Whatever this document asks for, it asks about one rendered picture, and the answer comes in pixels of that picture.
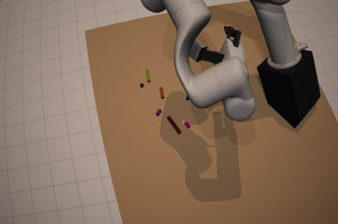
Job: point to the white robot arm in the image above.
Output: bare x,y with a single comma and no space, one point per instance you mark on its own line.
228,80

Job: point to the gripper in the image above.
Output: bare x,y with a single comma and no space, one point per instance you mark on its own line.
232,48

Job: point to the dark red rod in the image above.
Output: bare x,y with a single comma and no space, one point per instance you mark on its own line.
174,125

